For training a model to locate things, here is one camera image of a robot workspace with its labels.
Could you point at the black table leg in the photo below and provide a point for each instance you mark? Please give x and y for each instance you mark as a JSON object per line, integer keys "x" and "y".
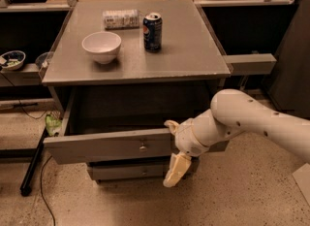
{"x": 25, "y": 188}

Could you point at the grey drawer cabinet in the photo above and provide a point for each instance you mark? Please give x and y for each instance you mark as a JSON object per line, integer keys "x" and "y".
{"x": 188, "y": 53}

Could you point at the left grey shelf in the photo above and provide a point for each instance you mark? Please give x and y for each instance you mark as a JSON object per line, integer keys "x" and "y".
{"x": 28, "y": 74}

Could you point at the small glass bowl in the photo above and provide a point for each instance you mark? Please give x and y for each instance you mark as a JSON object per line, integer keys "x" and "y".
{"x": 43, "y": 60}

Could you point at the lying silver can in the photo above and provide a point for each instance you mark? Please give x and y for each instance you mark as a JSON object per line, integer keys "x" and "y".
{"x": 120, "y": 19}

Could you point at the green snack bag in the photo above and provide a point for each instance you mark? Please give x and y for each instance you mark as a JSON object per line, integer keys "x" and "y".
{"x": 53, "y": 125}

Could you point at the blue patterned bowl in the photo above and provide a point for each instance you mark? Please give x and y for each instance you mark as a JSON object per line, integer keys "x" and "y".
{"x": 12, "y": 60}

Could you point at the grey side shelf beam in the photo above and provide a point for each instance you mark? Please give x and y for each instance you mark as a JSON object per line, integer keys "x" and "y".
{"x": 250, "y": 64}

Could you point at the blue pepsi can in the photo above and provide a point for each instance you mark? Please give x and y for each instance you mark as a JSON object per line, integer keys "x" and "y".
{"x": 152, "y": 31}

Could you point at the white ceramic bowl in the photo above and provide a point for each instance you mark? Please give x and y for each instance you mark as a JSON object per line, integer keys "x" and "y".
{"x": 102, "y": 47}

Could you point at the grey top drawer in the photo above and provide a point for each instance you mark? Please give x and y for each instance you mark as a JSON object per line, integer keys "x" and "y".
{"x": 121, "y": 122}

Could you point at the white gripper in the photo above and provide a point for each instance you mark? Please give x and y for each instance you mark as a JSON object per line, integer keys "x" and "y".
{"x": 186, "y": 137}

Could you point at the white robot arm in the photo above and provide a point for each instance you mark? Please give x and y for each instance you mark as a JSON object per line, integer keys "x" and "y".
{"x": 232, "y": 112}

